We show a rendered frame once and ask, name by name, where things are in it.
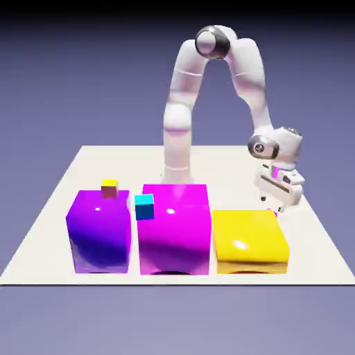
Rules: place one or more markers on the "large yellow box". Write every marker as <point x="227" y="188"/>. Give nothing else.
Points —
<point x="246" y="238"/>

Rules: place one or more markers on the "small yellow cube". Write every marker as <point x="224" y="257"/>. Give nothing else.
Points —
<point x="109" y="188"/>

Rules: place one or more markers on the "small cyan cube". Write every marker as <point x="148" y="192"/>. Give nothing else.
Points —
<point x="144" y="208"/>

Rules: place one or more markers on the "small magenta cube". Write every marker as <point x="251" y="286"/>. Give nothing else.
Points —
<point x="275" y="213"/>

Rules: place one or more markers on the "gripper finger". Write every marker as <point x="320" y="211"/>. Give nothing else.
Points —
<point x="281" y="208"/>
<point x="263" y="198"/>

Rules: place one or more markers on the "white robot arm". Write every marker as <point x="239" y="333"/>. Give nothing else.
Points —
<point x="177" y="130"/>

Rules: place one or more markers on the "large purple box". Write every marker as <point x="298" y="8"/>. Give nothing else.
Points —
<point x="98" y="230"/>

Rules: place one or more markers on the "large magenta box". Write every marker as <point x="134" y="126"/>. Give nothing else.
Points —
<point x="174" y="230"/>

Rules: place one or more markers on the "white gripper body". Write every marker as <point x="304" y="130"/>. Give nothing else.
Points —
<point x="288" y="195"/>

